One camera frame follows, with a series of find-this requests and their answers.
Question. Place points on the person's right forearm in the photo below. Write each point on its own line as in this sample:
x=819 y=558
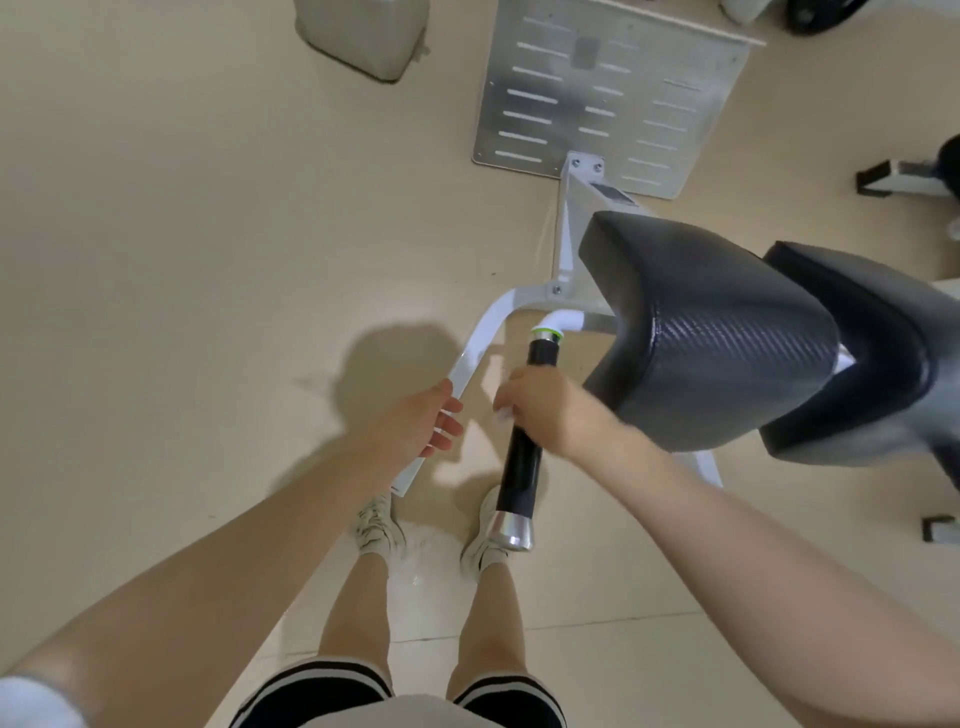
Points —
x=787 y=585

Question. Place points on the person's left hand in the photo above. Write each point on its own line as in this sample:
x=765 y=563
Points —
x=424 y=431

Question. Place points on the person's right hand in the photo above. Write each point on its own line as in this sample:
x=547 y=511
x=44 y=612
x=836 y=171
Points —
x=562 y=412

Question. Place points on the person's left forearm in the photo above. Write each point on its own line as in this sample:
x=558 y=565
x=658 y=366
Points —
x=210 y=585

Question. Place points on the person's right beige sneaker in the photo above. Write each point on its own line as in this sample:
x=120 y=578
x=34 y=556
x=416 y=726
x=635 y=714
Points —
x=484 y=551

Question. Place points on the person's leg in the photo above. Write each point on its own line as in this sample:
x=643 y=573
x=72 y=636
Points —
x=356 y=615
x=487 y=637

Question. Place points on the perforated metal footplate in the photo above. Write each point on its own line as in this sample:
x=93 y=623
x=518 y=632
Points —
x=570 y=90

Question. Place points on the person's left leg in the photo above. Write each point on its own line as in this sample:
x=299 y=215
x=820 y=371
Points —
x=356 y=615

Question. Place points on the person's black striped shorts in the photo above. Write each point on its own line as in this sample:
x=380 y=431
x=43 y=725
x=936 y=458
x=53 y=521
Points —
x=315 y=694

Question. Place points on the black textured cushion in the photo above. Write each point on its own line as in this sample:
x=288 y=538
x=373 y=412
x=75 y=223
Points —
x=712 y=345

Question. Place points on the black cushion with small dents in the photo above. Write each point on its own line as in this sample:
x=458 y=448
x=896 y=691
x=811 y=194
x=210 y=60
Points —
x=900 y=352

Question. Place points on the black weight plate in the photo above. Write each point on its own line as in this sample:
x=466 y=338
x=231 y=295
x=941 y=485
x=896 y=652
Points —
x=821 y=13

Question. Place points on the person's left beige sneaker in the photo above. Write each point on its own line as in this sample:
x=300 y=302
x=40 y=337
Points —
x=379 y=525

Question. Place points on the person's right leg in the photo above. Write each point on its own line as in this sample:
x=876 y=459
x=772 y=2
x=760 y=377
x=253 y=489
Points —
x=487 y=637

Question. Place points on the black grip bar silver cap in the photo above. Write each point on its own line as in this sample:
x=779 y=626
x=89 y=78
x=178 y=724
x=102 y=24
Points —
x=521 y=480

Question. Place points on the long black back pad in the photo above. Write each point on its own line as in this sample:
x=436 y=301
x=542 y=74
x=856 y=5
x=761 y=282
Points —
x=941 y=527

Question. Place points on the person's grey white shirt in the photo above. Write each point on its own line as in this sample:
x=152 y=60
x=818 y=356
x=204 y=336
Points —
x=37 y=705

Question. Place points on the white exercise machine black roller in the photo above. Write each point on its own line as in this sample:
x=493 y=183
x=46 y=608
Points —
x=900 y=176

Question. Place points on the person's beige sneaker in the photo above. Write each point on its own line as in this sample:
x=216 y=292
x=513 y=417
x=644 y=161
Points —
x=379 y=525
x=484 y=551

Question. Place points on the white machine frame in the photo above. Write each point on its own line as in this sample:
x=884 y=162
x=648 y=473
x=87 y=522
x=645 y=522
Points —
x=568 y=240

